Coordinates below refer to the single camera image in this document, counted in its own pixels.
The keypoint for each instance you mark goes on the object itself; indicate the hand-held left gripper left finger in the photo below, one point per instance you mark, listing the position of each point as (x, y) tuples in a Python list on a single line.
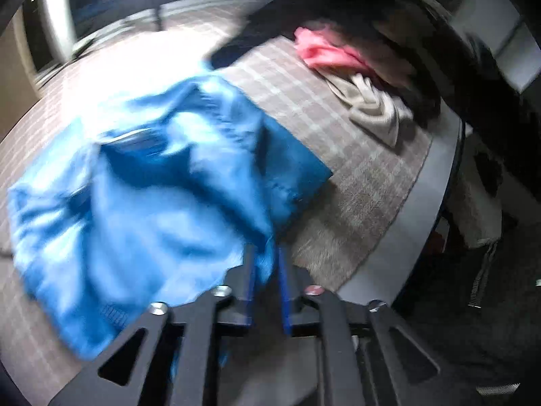
[(249, 287)]

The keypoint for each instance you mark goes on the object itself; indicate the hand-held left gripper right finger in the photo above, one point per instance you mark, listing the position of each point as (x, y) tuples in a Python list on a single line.
[(285, 296)]

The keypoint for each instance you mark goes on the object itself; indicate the blue jacket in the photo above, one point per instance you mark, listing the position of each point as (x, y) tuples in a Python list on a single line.
[(148, 198)]

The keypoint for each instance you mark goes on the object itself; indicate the plaid woven mat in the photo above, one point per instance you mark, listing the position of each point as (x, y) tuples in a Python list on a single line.
[(359, 186)]

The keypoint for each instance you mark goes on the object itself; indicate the person's black zip jacket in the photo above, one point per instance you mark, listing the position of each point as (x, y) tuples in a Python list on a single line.
[(477, 338)]

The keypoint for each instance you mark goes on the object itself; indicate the beige garment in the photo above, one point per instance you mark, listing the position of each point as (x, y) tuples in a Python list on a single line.
[(372, 105)]

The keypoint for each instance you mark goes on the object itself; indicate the pink garment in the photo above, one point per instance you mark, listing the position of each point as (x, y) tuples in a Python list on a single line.
[(325, 50)]

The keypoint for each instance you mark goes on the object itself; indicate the black light stand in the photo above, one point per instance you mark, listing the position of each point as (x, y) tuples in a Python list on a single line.
[(159, 19)]

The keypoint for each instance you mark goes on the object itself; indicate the white framed window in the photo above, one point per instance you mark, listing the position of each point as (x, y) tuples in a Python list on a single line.
[(59, 17)]

